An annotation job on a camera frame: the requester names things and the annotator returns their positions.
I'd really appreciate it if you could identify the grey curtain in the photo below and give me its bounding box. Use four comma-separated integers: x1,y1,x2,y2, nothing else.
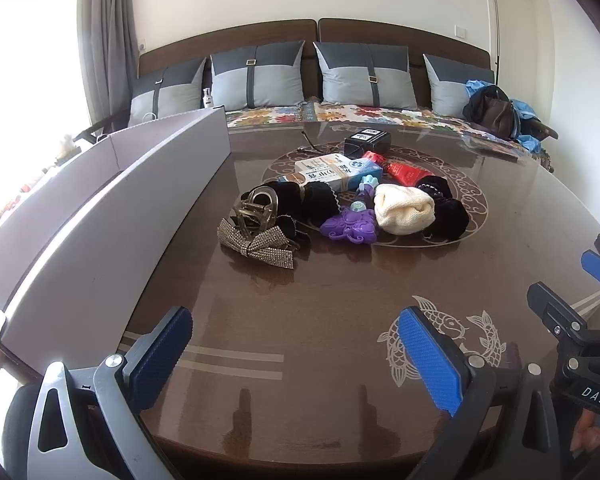
77,0,141,128

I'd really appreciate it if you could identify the cream knit cloth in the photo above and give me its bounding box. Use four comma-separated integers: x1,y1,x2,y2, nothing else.
373,183,436,235

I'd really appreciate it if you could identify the dark bag with blue cloth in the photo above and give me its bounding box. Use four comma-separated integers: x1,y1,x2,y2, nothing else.
464,79,547,154

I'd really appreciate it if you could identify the dark brown bag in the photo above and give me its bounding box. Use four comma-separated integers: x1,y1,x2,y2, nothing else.
462,85,517,141

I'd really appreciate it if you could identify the white and blue cream box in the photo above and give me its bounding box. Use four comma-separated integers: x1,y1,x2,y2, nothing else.
278,156,385,193

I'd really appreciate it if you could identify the white cardboard box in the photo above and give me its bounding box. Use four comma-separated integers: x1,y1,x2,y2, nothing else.
0,106,232,361

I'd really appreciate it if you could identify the small black adapter box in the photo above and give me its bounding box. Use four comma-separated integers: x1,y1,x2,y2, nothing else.
343,129,392,158

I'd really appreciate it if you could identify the rhinestone bow hair clip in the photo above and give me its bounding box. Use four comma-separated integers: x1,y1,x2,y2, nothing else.
217,217,299,271

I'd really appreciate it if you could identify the black cable with twine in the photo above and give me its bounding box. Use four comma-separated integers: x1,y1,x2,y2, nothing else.
296,130,332,157

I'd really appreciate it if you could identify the floral blanket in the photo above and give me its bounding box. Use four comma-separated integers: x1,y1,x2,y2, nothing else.
0,101,553,243

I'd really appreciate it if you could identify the black knit socks bundle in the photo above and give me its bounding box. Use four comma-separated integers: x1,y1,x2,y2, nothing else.
267,180,342,225

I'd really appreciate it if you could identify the brown wooden headboard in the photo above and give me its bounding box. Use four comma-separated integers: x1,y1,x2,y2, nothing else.
139,18,492,106

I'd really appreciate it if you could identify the translucent brown hair claw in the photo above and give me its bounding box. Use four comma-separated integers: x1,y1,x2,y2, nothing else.
231,186,281,234

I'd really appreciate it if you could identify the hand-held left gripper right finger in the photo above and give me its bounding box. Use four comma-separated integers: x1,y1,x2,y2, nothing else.
397,305,563,480

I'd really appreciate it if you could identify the black beaded hair tie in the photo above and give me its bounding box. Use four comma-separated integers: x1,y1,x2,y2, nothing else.
415,175,454,202

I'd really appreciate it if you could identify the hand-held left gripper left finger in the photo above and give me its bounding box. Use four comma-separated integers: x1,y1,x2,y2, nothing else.
27,305,195,480

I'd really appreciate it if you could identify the black hair clip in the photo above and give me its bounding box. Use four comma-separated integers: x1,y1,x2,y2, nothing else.
276,214,312,253

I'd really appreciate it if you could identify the purple octopus toy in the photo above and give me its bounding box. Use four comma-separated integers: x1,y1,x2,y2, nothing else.
320,175,384,246

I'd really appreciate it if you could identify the brown patterned glass desktop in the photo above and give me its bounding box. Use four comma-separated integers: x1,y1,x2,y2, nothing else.
0,120,600,480

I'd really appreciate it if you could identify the red packet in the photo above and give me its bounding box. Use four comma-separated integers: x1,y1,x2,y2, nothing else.
364,151,433,187

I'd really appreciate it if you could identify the dark wooden armrest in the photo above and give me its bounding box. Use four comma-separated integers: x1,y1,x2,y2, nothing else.
72,114,131,144
522,120,559,142

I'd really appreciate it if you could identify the black knit cloth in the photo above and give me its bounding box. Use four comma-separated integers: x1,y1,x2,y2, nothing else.
423,198,471,242

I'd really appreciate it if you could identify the grey two-tone pillow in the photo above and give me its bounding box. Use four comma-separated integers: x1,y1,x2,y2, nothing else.
210,40,306,111
313,41,421,108
128,56,207,128
423,53,496,118

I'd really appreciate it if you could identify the person's right hand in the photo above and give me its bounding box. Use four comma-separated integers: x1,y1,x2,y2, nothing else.
569,406,600,454

